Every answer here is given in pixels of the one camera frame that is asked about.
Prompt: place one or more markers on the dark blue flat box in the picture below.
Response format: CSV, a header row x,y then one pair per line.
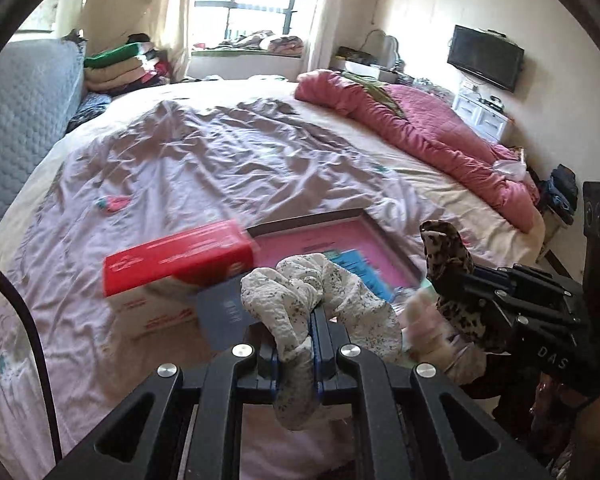
x,y
220,310

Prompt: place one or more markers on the leopard print scrunchie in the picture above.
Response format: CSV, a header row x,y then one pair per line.
x,y
450,270

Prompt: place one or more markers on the dark storage box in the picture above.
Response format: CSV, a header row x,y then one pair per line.
x,y
355,55

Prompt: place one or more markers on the bedding on windowsill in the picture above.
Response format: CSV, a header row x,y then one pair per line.
x,y
265,42

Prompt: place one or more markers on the pile of folded clothes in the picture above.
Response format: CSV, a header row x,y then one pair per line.
x,y
125,62

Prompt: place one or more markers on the pink and cream plush bunny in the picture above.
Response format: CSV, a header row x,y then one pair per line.
x,y
425,315

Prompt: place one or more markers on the grey quilted headboard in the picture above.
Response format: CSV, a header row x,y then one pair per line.
x,y
20,120

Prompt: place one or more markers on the white plastic bag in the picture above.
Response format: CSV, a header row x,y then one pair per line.
x,y
510,167

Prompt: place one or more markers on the shallow grey box pink bottom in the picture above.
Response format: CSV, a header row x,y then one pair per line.
x,y
340,245

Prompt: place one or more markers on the red and white tissue box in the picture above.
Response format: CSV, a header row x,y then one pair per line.
x,y
180,260

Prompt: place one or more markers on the pile of blue clothes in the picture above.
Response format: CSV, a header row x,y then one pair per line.
x,y
562,187

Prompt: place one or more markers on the green cloth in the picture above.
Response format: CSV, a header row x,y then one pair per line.
x,y
375,90

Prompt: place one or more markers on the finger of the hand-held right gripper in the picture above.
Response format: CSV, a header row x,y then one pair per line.
x,y
510,312
520,277

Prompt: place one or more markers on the white floral scrunchie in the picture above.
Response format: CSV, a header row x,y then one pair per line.
x,y
290,290

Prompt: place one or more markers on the dark patterned cloth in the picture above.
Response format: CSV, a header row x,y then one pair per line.
x,y
87,110

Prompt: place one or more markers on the black television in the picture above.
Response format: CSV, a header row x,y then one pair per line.
x,y
485,57

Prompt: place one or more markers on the cream curtain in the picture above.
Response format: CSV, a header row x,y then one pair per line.
x,y
322,10
172,10

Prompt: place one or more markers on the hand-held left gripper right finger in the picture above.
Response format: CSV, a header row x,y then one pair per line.
x,y
325,347

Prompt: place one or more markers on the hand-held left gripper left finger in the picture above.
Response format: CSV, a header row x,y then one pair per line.
x,y
265,347

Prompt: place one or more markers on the white drawer cabinet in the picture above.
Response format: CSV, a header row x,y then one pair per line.
x,y
480,110

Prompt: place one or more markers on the white scalloped mirror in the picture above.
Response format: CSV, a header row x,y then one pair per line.
x,y
380,47

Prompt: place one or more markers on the pink quilt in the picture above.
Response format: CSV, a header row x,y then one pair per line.
x,y
420,120

